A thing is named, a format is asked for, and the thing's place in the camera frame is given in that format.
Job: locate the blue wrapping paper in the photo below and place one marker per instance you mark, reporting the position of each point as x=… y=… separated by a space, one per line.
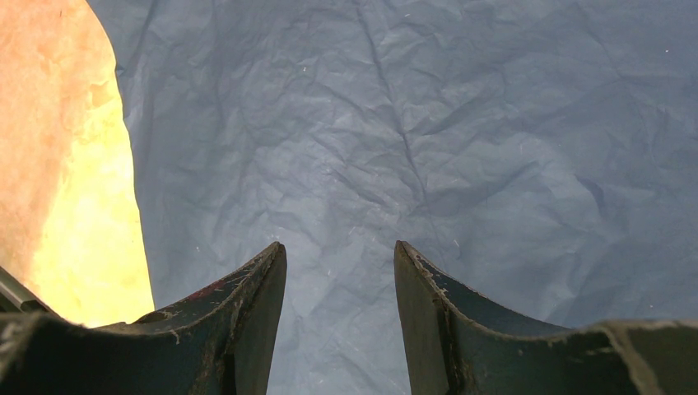
x=542 y=152

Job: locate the aluminium front rail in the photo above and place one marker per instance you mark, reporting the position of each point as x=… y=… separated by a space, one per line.
x=16 y=298

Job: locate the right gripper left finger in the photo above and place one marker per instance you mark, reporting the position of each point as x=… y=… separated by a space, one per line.
x=218 y=340

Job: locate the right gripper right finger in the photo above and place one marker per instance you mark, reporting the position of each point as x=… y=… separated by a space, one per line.
x=457 y=341

